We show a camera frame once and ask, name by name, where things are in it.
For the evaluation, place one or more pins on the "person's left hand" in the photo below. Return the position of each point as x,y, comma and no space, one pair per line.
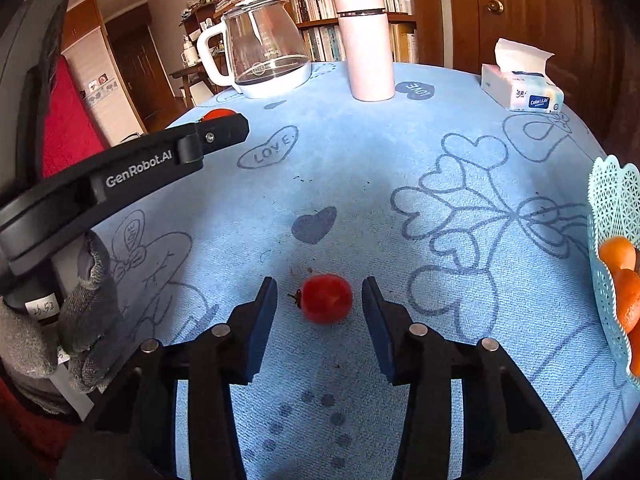
92,315

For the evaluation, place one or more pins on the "white bottle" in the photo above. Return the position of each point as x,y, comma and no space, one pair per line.
190,55

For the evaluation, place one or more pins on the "teal lattice fruit basket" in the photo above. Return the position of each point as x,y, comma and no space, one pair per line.
600,195

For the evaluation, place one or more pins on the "short row of books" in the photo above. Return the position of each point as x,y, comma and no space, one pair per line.
325,42

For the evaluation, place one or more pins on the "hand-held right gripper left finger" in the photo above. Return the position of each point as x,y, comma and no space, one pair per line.
262,330

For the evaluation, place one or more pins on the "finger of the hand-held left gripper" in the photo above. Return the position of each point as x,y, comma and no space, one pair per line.
222,132

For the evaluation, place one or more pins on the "blue printed tablecloth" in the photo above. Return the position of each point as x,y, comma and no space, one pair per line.
350,170

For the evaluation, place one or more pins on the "brown wooden bookcase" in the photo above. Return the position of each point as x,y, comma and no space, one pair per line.
427,10

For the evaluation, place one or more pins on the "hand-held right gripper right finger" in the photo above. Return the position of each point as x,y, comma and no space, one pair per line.
375,330

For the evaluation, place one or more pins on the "red tomato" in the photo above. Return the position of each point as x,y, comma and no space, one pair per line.
218,113
325,305

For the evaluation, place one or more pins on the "red cloth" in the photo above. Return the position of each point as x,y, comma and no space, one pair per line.
70,120

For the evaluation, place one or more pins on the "small wooden shelf unit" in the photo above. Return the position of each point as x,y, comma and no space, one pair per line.
202,20

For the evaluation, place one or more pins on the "orange tangerine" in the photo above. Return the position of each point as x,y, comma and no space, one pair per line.
629,300
617,255
635,355

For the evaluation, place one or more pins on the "brown panelled door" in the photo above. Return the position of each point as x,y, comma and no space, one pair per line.
525,10

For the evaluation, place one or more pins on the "small wooden desk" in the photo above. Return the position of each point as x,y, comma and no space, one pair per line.
192,77

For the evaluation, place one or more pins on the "brass door knob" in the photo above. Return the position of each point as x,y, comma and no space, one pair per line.
494,5

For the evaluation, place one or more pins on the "white tissue pack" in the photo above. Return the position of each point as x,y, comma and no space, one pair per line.
520,92

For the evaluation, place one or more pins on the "pink thermos bottle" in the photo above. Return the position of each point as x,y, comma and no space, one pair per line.
370,50

